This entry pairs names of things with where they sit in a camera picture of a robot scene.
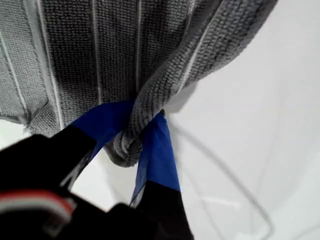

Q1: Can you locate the red white servo wire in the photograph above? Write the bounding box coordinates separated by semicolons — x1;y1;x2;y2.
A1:
0;189;78;224

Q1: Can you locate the grey striped towel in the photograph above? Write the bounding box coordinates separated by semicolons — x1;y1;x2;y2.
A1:
0;0;280;169

